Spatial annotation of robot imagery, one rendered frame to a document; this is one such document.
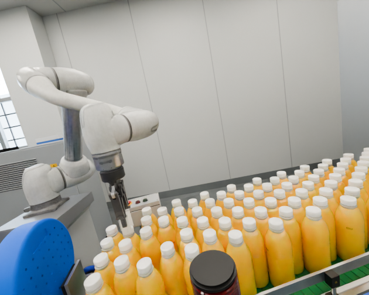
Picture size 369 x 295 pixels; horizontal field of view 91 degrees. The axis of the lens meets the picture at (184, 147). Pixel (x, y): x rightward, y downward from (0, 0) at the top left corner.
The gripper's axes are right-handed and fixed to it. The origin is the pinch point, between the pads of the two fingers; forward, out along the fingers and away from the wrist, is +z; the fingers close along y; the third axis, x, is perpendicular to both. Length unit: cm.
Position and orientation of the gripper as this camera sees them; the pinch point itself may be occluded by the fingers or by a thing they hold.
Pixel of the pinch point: (126, 222)
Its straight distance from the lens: 71.7
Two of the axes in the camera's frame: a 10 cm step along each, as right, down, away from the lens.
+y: 1.8, 1.4, -9.7
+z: 2.0, 9.7, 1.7
